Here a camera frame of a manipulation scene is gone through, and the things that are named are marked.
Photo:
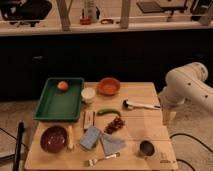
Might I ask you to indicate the orange fruit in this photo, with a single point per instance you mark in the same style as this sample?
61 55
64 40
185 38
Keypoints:
63 86

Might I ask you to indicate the orange bowl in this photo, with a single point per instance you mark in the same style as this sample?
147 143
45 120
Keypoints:
108 86

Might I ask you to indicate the black pole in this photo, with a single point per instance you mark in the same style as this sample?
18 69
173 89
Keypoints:
18 146

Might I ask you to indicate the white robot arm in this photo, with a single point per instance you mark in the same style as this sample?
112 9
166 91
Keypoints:
185 82

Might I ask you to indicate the black-handled white brush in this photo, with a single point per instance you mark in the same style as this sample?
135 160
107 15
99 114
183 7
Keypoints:
129 104

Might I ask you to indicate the green pepper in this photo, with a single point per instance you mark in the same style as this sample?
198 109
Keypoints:
107 111

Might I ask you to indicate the blue sponge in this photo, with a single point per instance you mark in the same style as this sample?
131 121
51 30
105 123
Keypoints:
90 138

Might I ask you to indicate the black office chair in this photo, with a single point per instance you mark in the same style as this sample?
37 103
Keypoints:
30 12

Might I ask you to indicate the metal cup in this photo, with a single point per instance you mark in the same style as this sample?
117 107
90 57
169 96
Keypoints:
146 149

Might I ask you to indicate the green plastic tray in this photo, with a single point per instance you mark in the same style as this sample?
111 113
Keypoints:
61 106

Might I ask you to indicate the small wooden-edged box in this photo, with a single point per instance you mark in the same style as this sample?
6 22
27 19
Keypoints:
88 119

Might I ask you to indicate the silver fork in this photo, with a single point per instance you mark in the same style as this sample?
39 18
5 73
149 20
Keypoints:
92 162

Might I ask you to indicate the red object on shelf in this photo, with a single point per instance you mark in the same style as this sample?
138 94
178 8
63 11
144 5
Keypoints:
85 21

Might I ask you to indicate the grey-blue cloth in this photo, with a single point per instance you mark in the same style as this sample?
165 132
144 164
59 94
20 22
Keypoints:
111 144

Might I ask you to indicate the bunch of dark grapes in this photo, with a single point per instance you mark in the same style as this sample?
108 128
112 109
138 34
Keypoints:
114 126

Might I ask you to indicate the white cup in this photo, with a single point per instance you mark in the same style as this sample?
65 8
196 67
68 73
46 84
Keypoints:
88 94

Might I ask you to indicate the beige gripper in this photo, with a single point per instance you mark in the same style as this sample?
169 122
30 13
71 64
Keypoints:
168 116

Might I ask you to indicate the purple bowl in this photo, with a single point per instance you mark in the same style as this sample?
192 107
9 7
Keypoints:
53 139

